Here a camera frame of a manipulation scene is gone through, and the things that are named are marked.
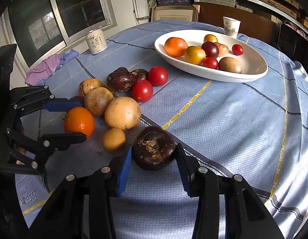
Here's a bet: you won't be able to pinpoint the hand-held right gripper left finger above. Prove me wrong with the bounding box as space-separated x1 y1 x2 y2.
27 144 133 239

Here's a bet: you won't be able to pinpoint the orange-yellow passion fruit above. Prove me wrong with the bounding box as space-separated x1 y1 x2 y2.
214 42 229 57

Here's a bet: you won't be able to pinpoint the dark purple mangosteen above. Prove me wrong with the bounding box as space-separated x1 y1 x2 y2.
132 126 177 171

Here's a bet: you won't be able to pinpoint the white strips leaning on wall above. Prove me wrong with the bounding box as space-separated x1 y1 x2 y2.
129 0 151 22

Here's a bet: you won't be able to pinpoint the sliding window with grey frame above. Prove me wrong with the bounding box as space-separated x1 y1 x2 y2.
0 0 118 70

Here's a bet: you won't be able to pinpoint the brown board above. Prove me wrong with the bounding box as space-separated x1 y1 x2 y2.
194 2 280 43

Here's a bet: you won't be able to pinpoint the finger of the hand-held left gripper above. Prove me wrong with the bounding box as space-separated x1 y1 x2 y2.
6 128 87 175
9 85 83 117

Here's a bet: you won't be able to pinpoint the wooden picture frame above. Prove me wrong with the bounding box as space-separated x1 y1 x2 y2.
151 4 200 22

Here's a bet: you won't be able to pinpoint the light blue cloth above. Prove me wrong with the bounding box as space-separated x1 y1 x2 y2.
55 49 80 68

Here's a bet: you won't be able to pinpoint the purple cloth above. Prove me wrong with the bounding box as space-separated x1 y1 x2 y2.
25 54 62 86

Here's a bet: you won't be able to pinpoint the white drink can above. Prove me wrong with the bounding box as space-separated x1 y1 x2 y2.
85 28 108 55

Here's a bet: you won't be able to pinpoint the orange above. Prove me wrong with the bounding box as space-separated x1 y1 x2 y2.
63 107 95 140
164 37 188 57

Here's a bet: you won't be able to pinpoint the spotted tan passion fruit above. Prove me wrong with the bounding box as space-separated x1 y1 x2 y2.
78 79 104 99

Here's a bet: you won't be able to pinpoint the white paper cup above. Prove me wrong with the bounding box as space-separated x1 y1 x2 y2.
223 17 241 38

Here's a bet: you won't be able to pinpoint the large black panel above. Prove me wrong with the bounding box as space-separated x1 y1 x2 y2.
277 22 308 63

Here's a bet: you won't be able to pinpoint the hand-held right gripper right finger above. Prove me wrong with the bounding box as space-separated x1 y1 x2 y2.
175 143 285 239

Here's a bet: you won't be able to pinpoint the dark red plum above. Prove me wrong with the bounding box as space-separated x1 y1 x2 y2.
69 95 85 105
201 41 220 59

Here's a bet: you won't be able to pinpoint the white shallow plate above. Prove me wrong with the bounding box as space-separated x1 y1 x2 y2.
154 29 268 83

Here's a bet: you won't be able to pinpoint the small tan passion fruit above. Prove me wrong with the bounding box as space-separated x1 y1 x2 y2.
102 127 126 152

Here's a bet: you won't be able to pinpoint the dark brown water chestnut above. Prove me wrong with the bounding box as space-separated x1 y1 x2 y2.
106 67 136 93
131 69 149 82

